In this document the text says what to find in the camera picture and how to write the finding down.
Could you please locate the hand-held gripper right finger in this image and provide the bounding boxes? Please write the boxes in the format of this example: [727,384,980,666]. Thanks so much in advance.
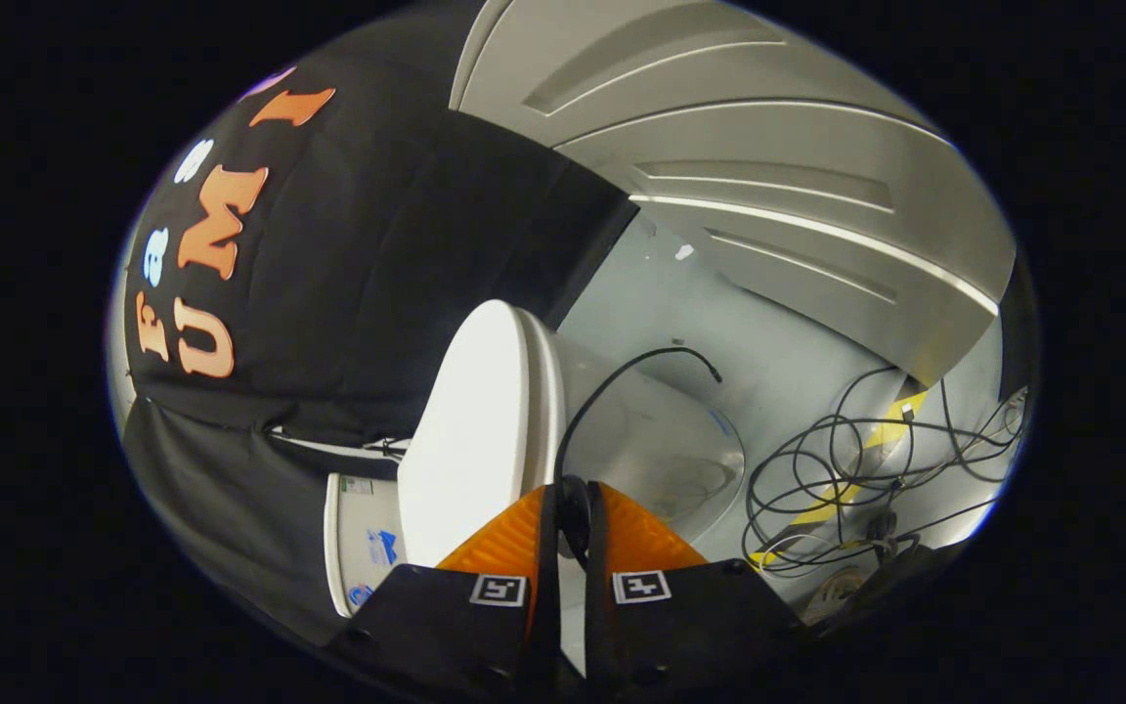
[585,481,818,701]

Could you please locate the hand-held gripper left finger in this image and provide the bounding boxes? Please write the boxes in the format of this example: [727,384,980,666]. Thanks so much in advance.
[324,484,561,701]

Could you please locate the black cable with round end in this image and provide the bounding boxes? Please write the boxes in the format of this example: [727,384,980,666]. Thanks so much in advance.
[553,347,723,566]

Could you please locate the white toilet lid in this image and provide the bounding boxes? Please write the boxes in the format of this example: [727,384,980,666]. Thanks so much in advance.
[397,298,569,570]

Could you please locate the white toilet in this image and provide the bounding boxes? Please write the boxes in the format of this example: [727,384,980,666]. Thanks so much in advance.
[324,313,748,619]

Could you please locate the black backdrop cloth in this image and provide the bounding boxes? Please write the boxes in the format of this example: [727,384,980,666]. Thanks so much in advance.
[123,20,638,641]

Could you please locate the black floor cables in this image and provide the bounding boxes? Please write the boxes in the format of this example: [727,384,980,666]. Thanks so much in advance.
[742,365,1029,580]

